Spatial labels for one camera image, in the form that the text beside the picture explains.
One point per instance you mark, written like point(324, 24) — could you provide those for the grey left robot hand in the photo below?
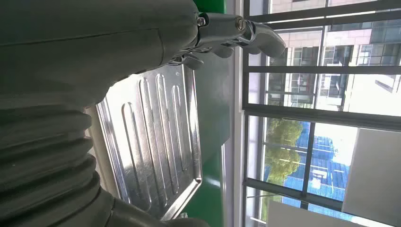
point(78, 47)

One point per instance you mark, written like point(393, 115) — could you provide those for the green conveyor belt machine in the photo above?
point(206, 200)

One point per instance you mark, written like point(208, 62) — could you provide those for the steel ribbed scale tray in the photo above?
point(156, 141)

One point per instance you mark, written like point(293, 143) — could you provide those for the green plastic crate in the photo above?
point(213, 5)

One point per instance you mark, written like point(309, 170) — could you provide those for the green tree outside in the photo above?
point(282, 156)

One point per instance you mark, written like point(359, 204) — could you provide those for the pale building outside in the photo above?
point(344, 37)

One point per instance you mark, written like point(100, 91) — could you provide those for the low white board panel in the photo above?
point(297, 216)

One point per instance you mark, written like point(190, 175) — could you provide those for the blue glass building outside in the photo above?
point(329, 175)

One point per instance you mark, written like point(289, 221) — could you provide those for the large white board panel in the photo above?
point(376, 175)

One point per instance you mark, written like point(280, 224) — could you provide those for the dark window frame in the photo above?
point(313, 113)

